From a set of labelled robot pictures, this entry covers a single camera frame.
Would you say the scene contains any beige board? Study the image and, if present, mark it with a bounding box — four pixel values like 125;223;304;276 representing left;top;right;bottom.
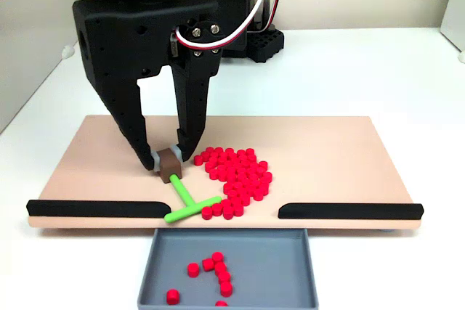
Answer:
28;115;424;233

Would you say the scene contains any black foam strip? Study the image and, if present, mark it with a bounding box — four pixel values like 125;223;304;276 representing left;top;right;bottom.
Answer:
25;199;172;219
278;202;424;221

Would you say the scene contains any green T-shaped pusher tool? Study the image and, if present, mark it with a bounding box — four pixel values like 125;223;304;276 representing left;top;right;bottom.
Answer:
157;147;223;224

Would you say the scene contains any pile of red granules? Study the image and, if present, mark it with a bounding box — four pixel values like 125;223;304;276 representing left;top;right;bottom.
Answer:
193;147;273;221

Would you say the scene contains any grey tray container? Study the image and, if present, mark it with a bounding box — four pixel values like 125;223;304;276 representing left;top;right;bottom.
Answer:
137;228;320;310

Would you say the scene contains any white box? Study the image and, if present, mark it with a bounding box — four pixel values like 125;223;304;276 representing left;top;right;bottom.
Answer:
440;0;465;53

